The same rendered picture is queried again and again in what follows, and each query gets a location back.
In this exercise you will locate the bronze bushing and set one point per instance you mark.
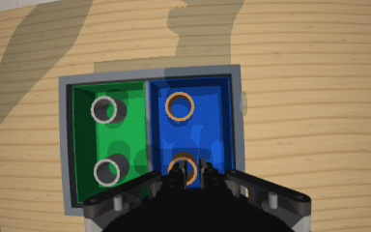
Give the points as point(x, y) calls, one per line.
point(172, 98)
point(188, 157)

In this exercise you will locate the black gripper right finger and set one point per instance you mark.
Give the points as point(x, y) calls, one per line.
point(291, 206)

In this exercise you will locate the grey metal bushing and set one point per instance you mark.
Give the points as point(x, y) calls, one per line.
point(103, 174)
point(99, 107)

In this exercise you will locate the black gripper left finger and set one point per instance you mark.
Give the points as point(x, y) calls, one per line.
point(100, 209)

